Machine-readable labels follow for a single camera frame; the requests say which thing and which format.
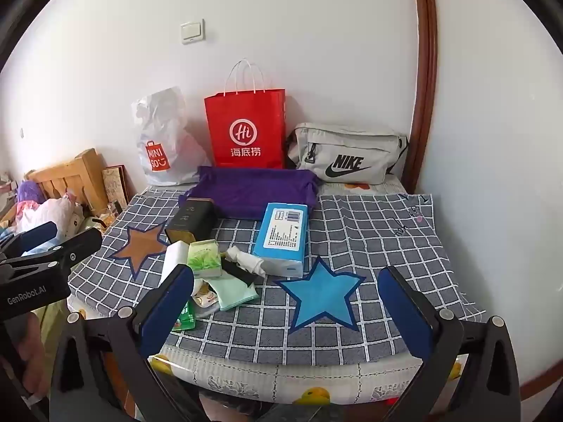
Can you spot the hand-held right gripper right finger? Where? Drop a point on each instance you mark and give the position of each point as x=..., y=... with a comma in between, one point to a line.
x=404, y=312

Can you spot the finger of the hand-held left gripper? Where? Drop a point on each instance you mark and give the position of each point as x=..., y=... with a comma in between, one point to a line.
x=79, y=244
x=39, y=234

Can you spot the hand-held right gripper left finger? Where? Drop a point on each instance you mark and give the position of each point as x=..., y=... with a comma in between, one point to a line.
x=169, y=312

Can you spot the green snack packet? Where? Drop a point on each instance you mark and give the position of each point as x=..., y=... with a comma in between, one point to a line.
x=187, y=316

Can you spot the white tissue pack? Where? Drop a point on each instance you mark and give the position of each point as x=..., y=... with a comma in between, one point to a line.
x=173, y=257

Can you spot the green tissue pack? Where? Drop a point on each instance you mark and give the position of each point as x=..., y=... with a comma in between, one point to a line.
x=204, y=259

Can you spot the light green cloth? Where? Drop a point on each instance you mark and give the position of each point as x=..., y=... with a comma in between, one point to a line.
x=233, y=292

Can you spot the person's left hand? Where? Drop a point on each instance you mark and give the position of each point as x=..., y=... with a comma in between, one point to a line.
x=30, y=347

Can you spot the white plush toy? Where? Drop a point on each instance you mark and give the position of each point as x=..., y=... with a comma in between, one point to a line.
x=52, y=211

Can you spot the white printed packet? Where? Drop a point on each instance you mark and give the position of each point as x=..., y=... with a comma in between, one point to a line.
x=204, y=296

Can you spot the purple plush toy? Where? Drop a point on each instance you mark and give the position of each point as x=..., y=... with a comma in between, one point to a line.
x=28, y=193

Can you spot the wooden headboard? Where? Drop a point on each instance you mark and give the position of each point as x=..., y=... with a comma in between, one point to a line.
x=74, y=171

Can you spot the black tin box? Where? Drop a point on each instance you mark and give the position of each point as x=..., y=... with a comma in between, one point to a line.
x=191, y=222

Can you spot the duck printed bed sheet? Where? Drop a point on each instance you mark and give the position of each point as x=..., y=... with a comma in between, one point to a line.
x=264, y=378

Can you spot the white plastic bag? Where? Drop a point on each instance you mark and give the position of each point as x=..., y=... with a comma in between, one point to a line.
x=162, y=140

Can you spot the blue tissue pack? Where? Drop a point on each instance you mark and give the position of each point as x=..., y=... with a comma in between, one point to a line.
x=279, y=237

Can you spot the purple cloth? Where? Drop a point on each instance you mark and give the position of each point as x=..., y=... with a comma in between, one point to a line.
x=250, y=189

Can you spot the grey waist bag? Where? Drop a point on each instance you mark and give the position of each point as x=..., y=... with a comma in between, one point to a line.
x=352, y=149

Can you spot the red paper bag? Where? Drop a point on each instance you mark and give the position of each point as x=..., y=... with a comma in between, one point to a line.
x=246, y=118

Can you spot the brown picture frame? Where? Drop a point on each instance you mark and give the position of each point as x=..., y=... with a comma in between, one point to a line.
x=115, y=184

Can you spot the white wall switch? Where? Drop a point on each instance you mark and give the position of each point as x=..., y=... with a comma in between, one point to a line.
x=192, y=31

